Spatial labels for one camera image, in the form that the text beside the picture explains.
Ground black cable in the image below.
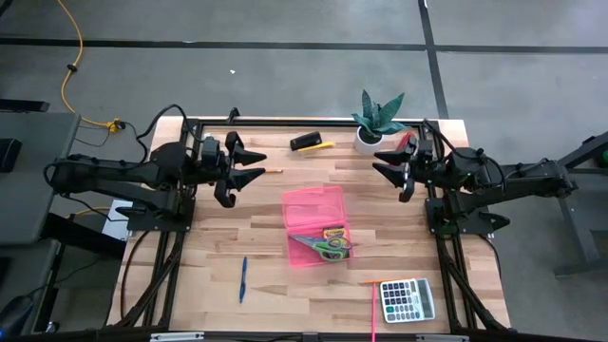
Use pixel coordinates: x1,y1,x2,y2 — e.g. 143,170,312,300
136,103,200,149

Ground white desk calculator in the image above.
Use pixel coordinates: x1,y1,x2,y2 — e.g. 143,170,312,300
379,277,436,325

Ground blue pen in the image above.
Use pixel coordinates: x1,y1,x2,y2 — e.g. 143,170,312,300
238,256,249,304

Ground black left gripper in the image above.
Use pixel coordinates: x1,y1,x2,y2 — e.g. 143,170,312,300
197,131,267,209

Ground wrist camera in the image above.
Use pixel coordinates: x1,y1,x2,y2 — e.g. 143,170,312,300
416,138,435,162
201,136,222,163

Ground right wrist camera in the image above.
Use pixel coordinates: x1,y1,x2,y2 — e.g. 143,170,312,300
416,138,435,162

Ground yellow highlighter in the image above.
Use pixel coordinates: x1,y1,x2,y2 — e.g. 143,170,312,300
296,141,335,154

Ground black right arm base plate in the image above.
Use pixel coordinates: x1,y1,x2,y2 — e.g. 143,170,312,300
425,197,512,237

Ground pink translucent pencil case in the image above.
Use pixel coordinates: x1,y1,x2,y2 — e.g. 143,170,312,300
280,184,353,270

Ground green handled scissors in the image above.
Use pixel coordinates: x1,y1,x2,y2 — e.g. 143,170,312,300
289,233,353,263

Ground pink pen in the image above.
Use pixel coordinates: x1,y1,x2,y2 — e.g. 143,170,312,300
370,279,378,342

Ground grey metal stand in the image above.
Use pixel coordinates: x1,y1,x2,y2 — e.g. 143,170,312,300
553,130,608,277

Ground black computer mouse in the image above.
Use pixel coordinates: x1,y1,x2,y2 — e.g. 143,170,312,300
0,294,35,337

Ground snake plant in white pot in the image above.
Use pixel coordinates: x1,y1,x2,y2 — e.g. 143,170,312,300
351,89,409,157

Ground black stapler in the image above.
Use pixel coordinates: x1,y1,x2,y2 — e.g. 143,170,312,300
290,131,323,152

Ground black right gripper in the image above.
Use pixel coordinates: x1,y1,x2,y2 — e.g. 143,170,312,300
371,137,438,204

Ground yellow extension cable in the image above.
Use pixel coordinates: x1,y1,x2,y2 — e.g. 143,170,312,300
56,0,125,134

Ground white paper sheet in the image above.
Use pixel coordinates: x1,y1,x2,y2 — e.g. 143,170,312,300
102,199,134,241

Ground black aluminium table frame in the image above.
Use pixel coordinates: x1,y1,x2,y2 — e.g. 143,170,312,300
106,117,512,336

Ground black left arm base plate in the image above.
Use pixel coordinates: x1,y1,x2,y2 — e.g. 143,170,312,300
126,197,197,233

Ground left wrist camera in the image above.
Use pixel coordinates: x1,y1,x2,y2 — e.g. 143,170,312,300
201,136,222,163

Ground yellow crayon box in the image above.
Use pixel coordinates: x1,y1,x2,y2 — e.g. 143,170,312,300
321,225,351,260

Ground black box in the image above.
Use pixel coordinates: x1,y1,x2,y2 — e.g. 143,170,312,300
0,137,23,174

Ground grey desk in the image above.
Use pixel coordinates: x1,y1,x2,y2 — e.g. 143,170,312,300
0,111,82,246

